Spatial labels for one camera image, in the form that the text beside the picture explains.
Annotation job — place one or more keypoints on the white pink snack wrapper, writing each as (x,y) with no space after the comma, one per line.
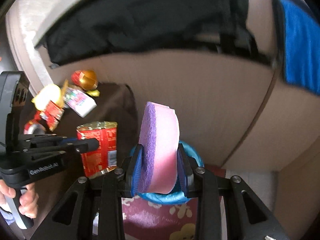
(79,102)

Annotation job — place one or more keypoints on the red can lying down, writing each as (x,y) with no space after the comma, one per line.
(34,126)

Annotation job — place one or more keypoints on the person's left hand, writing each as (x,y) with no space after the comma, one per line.
(28,200)

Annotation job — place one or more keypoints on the white countertop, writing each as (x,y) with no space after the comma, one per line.
(26,22)

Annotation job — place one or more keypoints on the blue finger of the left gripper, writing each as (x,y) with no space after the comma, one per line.
(82,145)

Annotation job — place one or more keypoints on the blue hanging towel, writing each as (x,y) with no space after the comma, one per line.
(301,47)

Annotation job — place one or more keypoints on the yellow red wrapper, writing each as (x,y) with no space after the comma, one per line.
(50,103)

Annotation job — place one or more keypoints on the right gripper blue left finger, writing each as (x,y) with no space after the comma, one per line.
(133,172)

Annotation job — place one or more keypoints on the red gold snack bag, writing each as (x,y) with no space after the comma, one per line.
(105,156)

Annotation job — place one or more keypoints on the pink purple sponge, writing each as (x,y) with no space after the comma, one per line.
(159,136)

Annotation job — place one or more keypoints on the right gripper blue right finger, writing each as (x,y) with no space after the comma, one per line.
(185,172)

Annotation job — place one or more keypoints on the black cloth on cabinet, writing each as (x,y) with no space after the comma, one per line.
(97,27)

